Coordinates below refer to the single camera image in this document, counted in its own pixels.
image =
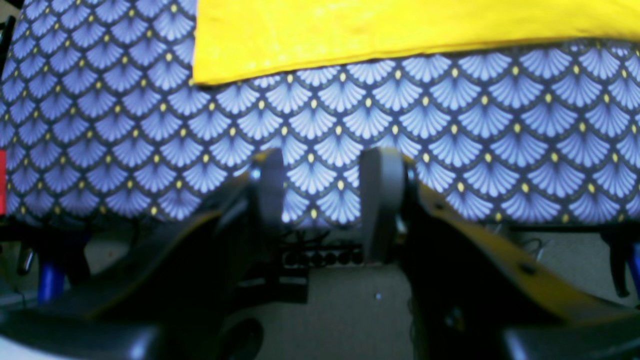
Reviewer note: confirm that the blue fan-patterned table cloth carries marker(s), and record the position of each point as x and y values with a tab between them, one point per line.
102	124

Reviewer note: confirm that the black power strip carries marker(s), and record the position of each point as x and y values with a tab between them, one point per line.
325	256

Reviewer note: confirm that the red table clamp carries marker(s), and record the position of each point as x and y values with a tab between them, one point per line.
3	183

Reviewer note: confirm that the yellow T-shirt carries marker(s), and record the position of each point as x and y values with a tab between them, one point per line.
241	39

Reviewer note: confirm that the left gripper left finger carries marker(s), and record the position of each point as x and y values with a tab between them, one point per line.
168	298

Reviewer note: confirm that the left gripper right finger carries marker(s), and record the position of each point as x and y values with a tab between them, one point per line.
476	295

